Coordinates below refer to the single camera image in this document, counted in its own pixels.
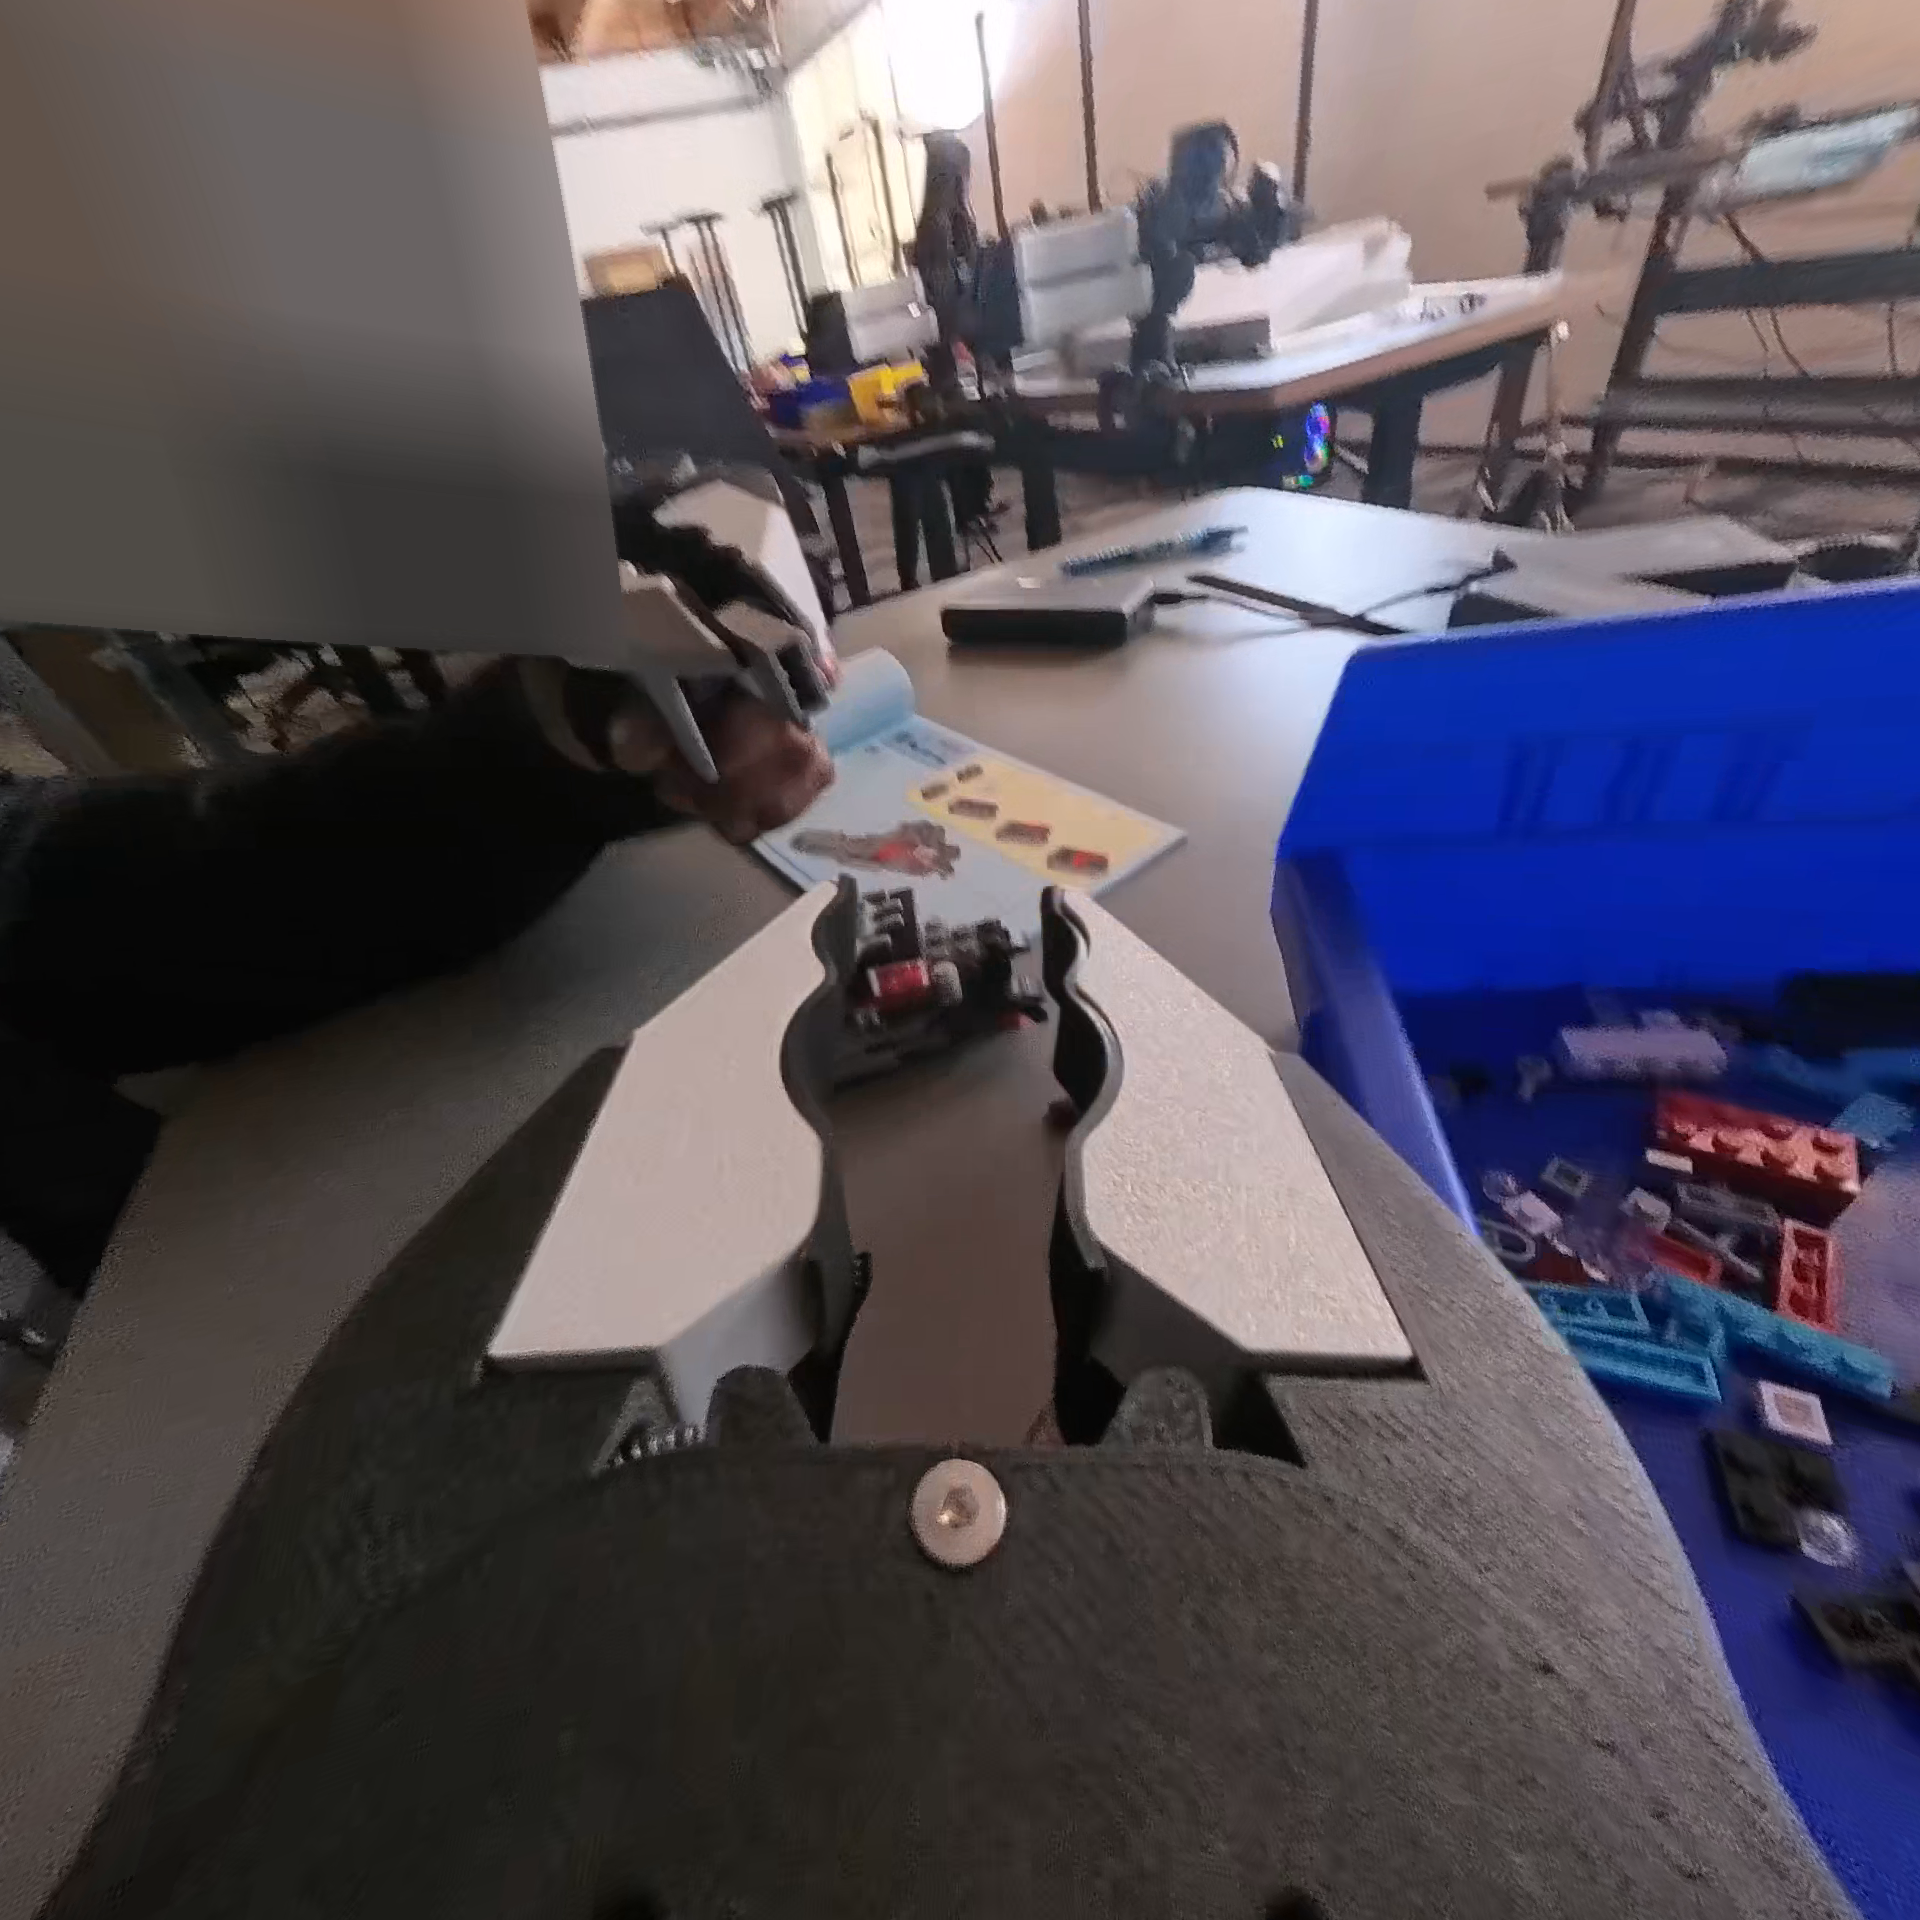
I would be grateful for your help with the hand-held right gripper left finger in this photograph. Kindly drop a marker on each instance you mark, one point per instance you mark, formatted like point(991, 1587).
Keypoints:
point(674, 1185)

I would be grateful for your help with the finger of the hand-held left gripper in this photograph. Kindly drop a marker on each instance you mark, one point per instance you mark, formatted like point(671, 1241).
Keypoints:
point(660, 631)
point(758, 549)

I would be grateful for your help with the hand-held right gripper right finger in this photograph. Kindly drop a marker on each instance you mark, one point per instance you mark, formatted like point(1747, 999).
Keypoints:
point(1215, 1185)

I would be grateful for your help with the toy brick model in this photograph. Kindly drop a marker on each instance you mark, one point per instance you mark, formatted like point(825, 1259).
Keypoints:
point(914, 982)

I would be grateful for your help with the instruction booklet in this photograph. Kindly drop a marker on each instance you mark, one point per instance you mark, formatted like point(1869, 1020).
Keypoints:
point(1021, 810)

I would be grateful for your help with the person's left forearm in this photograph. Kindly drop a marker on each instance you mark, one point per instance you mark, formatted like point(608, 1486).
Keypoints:
point(300, 884)

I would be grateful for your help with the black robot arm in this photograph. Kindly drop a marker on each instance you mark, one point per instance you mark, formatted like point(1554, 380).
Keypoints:
point(1200, 210)
point(948, 241)

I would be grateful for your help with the person's left hand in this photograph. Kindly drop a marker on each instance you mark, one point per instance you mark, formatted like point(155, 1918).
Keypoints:
point(765, 773)

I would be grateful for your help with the yellow storage bins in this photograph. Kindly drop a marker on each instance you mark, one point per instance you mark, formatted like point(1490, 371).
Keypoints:
point(863, 393)

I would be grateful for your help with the black power bank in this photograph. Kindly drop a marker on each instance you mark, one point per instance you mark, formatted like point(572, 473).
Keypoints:
point(1042, 615)

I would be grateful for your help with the blue pen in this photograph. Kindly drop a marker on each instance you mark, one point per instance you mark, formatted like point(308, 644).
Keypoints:
point(1149, 551)

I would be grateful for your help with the pile of toy bricks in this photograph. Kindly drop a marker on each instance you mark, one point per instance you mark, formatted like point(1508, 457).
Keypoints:
point(1741, 1154)

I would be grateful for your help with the computer with coloured lights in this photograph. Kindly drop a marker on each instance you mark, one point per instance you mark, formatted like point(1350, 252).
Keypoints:
point(1308, 442)

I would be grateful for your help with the blue plastic bin with bricks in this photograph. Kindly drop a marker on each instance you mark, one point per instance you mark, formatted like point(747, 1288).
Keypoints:
point(1575, 751)

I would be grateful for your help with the background work table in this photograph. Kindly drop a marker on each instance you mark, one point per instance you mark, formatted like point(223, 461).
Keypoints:
point(1350, 361)

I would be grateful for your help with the dark grey laptop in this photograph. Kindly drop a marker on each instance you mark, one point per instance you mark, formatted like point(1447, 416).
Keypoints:
point(1621, 579)

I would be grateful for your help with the black metal rig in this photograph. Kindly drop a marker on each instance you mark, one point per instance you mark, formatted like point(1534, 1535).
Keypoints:
point(1680, 270)

